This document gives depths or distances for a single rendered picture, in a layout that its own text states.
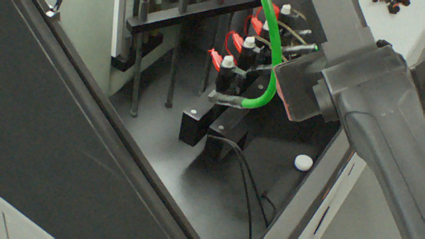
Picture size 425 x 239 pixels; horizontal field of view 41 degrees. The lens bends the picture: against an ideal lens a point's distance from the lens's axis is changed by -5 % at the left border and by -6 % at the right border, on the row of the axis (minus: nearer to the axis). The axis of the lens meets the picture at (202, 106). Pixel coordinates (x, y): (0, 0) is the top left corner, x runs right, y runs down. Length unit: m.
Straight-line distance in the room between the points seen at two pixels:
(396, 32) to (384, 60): 1.08
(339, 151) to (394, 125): 0.80
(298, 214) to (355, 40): 0.59
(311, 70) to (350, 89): 0.17
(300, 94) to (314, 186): 0.50
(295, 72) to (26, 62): 0.40
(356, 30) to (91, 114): 0.41
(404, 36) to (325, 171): 0.54
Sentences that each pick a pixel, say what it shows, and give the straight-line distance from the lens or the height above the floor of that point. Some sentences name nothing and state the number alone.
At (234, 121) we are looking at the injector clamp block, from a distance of 1.17.
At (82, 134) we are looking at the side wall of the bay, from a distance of 0.87.
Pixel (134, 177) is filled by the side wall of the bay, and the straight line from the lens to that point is 0.85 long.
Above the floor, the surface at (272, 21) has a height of 1.33.
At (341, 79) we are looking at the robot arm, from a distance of 0.50.
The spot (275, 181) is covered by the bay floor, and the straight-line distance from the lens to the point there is 1.29.
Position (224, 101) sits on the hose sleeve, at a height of 1.13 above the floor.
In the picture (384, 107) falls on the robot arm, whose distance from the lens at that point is 0.45.
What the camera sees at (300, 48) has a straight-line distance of 1.21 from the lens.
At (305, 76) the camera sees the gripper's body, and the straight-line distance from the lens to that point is 0.67.
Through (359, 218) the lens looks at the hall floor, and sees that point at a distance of 2.41.
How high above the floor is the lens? 1.80
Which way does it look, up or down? 43 degrees down
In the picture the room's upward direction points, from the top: 11 degrees clockwise
